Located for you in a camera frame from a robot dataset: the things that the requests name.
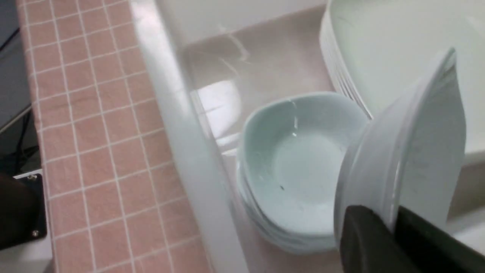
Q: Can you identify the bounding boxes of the stack of white bowls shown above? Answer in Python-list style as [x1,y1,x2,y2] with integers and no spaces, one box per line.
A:
[237,92,369,255]

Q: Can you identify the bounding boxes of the large white plastic tub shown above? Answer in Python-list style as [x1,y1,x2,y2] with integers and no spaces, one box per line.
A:
[131,0,484,273]

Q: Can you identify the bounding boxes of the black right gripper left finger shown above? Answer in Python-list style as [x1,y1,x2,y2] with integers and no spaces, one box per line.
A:
[339,206,419,273]

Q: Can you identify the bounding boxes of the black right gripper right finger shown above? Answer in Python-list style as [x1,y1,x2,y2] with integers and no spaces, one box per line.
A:
[394,206,485,273]

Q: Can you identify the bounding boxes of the black object at corner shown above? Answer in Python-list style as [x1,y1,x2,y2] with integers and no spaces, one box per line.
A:
[0,173,48,250]

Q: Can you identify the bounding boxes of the pink checkered tablecloth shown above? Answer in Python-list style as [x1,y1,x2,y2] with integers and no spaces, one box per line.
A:
[15,0,214,273]

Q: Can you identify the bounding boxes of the stack of white square plates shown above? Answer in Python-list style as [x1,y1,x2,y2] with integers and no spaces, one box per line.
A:
[325,0,485,162]

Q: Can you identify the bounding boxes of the small white sauce bowl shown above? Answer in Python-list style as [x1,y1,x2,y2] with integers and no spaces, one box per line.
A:
[334,48,466,245]

